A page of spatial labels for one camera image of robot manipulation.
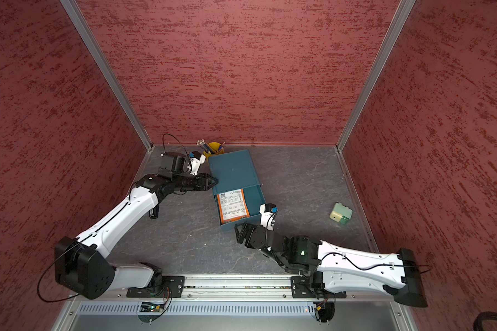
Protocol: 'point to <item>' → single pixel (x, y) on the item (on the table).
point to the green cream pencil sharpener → (341, 213)
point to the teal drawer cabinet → (234, 171)
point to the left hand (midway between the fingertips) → (212, 185)
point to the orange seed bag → (232, 206)
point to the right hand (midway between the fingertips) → (242, 235)
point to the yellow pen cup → (213, 148)
